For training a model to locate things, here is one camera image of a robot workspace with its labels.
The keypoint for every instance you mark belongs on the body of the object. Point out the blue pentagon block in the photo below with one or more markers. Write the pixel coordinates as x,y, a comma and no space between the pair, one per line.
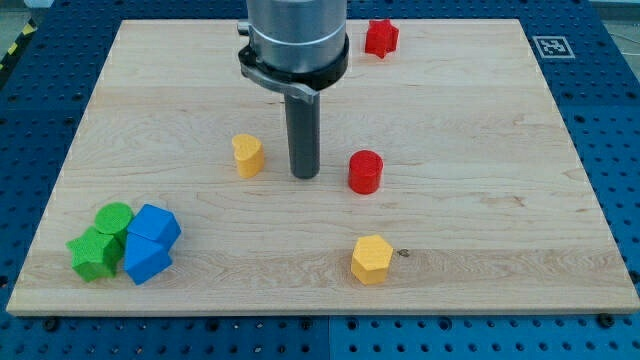
144,258

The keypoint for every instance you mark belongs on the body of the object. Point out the red star block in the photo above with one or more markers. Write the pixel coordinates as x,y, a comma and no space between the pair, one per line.
381,38

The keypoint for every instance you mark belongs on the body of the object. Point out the wooden board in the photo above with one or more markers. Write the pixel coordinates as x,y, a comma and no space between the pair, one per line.
482,196

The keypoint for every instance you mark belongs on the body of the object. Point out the blue cube block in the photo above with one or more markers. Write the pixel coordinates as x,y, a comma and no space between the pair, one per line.
156,224

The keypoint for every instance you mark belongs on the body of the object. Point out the black tool mount bracket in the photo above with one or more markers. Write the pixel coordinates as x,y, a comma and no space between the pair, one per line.
302,86

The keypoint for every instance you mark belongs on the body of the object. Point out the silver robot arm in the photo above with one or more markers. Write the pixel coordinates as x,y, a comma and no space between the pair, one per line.
296,48

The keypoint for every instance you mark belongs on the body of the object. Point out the yellow hexagon block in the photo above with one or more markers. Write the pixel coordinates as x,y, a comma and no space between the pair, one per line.
371,259

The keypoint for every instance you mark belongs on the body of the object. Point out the yellow heart block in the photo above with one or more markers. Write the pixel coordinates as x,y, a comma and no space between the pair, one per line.
248,154

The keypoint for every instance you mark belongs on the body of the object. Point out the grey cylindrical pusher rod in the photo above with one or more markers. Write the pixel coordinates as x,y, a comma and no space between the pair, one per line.
303,131

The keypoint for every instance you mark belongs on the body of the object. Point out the white fiducial marker tag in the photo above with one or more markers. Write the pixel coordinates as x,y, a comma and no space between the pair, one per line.
553,47

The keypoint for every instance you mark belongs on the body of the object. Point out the green cylinder block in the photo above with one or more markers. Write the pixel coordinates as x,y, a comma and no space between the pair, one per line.
114,219

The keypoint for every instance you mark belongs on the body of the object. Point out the green star block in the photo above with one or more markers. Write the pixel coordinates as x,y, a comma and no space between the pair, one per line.
95,255

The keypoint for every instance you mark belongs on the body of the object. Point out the red cylinder block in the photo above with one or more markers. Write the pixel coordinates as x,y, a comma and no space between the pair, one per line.
365,172

